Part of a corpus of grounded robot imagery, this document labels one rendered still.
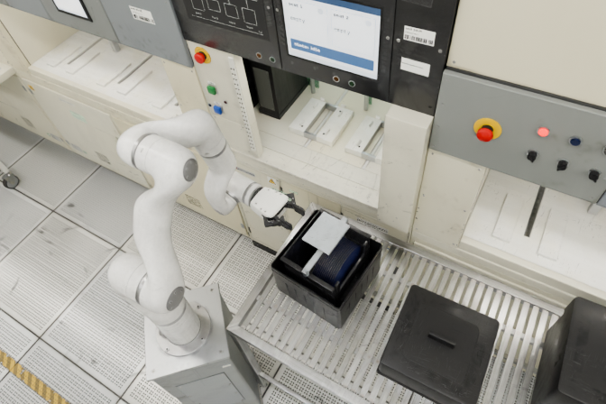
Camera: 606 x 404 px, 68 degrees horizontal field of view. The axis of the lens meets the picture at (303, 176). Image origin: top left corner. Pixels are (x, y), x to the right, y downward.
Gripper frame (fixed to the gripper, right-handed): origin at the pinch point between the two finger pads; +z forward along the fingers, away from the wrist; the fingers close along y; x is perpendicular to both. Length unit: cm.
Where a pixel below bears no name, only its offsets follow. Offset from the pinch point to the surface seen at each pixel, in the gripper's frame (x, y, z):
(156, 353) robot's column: -31, 54, -21
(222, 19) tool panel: 47, -23, -39
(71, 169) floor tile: -107, 0, -204
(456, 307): -19, -10, 55
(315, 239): 2.7, 4.1, 11.3
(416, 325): -19, 2, 47
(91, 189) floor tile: -107, 3, -176
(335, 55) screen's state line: 46, -27, -1
